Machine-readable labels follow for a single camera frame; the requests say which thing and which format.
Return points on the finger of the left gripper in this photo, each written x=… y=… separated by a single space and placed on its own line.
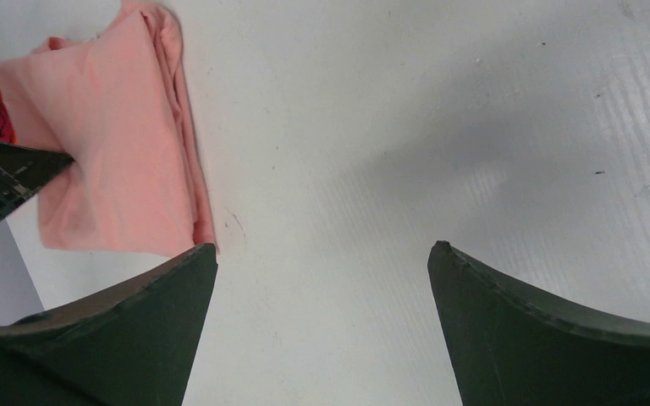
x=24 y=172

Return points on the salmon pink t-shirt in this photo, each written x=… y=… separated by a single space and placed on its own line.
x=119 y=106

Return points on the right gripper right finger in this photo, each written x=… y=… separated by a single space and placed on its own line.
x=511 y=343

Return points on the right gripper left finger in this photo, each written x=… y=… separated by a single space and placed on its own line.
x=130 y=344

